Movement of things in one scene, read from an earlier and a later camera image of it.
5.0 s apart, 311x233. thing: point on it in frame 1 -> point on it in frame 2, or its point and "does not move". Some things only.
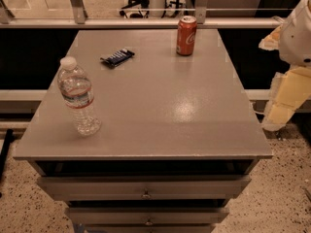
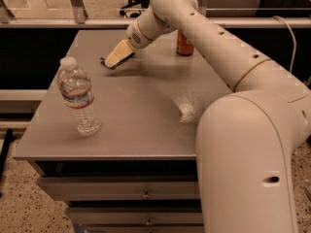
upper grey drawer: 219,186 does not move
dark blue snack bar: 118,58 does not move
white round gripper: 296,39 -> 135,34
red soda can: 187,36 does not move
